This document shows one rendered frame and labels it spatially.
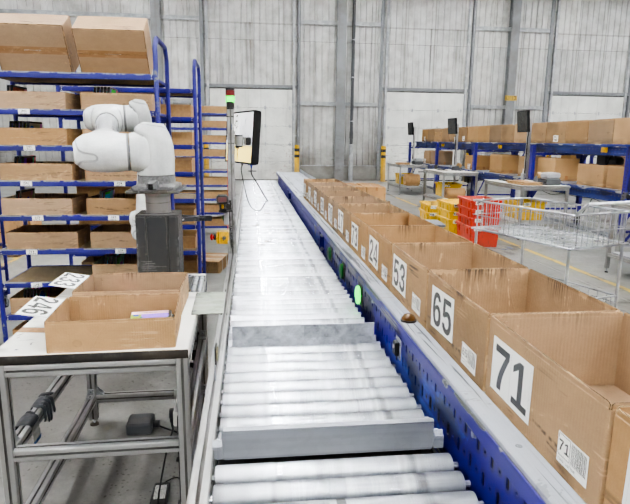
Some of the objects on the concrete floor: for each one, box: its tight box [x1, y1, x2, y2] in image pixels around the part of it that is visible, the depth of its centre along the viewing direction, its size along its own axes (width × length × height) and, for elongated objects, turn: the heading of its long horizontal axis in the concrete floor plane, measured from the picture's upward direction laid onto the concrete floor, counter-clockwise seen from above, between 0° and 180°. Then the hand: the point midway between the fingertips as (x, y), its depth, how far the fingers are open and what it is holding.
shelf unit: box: [0, 30, 175, 343], centre depth 346 cm, size 98×49×196 cm, turn 93°
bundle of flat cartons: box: [201, 253, 228, 273], centre depth 608 cm, size 69×47×13 cm
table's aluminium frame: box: [0, 281, 209, 504], centre depth 225 cm, size 100×58×72 cm, turn 5°
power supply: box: [150, 482, 170, 504], centre depth 217 cm, size 15×6×3 cm, turn 5°
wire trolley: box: [471, 197, 630, 308], centre depth 411 cm, size 107×56×103 cm, turn 21°
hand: (205, 218), depth 315 cm, fingers closed
